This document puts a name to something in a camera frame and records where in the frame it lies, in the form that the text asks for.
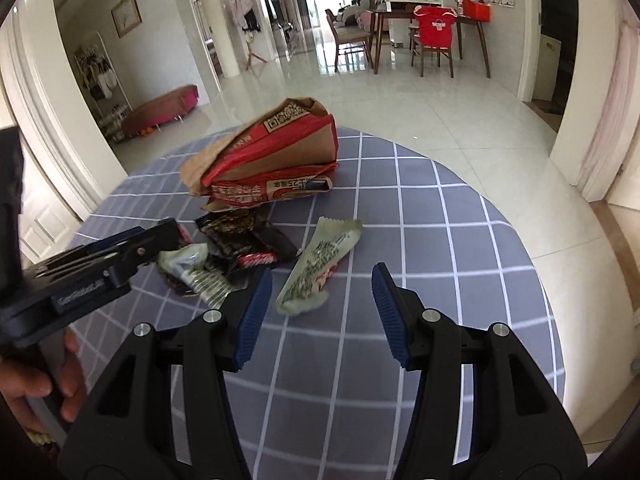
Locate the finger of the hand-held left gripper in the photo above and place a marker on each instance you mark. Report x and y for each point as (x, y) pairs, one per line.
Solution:
(115, 240)
(155, 242)

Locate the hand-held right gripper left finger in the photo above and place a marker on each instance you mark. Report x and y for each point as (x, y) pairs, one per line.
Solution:
(250, 325)

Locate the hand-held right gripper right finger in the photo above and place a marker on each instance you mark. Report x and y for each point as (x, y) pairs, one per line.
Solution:
(392, 322)

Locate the pale green snack wrapper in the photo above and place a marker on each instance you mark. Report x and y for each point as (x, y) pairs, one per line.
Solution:
(200, 275)
(320, 265)

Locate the black patterned snack wrapper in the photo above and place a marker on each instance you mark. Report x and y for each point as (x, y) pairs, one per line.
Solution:
(227, 232)

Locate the black red-ended snack wrapper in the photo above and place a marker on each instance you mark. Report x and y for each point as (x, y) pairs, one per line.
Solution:
(275, 245)

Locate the red brown paper bag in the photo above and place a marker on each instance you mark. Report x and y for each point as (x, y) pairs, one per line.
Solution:
(270, 155)

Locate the person's left hand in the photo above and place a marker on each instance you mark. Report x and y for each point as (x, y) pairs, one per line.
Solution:
(30, 382)

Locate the grey checkered tablecloth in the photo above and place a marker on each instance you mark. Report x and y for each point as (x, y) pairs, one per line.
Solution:
(425, 220)

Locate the pink upholstered bench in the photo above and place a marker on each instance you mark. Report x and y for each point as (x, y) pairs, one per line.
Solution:
(160, 107)

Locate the white clothes rack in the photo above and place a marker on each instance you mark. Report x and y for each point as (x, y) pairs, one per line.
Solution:
(100, 80)

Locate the framed picture with pale mat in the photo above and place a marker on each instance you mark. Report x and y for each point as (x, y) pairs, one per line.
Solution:
(126, 15)

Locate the wooden coat stand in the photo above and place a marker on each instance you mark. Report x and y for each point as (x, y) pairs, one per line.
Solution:
(245, 5)

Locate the wooden dining chair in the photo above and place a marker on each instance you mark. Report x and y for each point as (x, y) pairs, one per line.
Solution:
(350, 37)
(432, 57)

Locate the red shirt chair cover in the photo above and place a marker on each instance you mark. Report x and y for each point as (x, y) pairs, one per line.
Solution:
(434, 27)

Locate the white cabinet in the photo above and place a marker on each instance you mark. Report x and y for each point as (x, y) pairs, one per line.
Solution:
(547, 67)

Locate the light sofa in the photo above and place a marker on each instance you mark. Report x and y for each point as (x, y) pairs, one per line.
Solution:
(357, 10)

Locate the wooden dining table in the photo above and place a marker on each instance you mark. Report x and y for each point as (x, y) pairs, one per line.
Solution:
(390, 12)

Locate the red gift bag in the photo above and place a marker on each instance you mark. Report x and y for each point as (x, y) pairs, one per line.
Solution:
(475, 7)

